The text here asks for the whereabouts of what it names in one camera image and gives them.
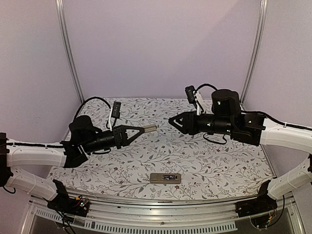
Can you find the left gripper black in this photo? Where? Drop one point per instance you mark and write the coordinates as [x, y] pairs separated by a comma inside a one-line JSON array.
[[121, 129]]

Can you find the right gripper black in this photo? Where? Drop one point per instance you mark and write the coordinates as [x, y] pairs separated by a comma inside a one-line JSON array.
[[187, 128]]

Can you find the grey battery compartment cover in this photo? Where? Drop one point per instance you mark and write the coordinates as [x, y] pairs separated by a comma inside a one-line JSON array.
[[150, 128]]

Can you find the grey remote control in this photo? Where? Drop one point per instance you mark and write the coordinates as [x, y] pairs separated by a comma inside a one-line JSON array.
[[156, 178]]

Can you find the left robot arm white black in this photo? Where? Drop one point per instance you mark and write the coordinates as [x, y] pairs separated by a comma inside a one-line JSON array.
[[85, 140]]

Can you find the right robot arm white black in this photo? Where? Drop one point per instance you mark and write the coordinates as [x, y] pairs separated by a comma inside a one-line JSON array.
[[250, 127]]

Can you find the floral patterned table mat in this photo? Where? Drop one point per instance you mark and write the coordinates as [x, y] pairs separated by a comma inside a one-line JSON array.
[[208, 169]]

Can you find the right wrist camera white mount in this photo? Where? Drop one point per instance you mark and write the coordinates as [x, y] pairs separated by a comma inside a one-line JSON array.
[[194, 97]]

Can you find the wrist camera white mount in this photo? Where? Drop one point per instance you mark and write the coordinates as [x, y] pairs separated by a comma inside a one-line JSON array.
[[194, 97], [113, 115]]

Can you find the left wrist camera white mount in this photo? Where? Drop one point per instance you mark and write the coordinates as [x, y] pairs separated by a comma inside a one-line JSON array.
[[113, 115]]

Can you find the aluminium front rail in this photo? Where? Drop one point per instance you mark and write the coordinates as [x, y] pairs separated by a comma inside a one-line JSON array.
[[120, 215]]

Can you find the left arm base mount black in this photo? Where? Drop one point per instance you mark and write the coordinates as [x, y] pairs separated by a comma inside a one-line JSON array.
[[62, 203]]

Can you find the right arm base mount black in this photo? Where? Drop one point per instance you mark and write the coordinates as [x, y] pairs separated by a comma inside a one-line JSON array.
[[261, 204]]

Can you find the right aluminium frame post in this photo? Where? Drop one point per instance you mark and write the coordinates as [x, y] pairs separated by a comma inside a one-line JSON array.
[[256, 47]]

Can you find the aluminium frame post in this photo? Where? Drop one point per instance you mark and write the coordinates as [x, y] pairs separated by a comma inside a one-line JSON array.
[[256, 47], [68, 49]]

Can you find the left aluminium frame post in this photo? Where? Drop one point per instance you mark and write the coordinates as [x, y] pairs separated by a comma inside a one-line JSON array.
[[68, 49]]

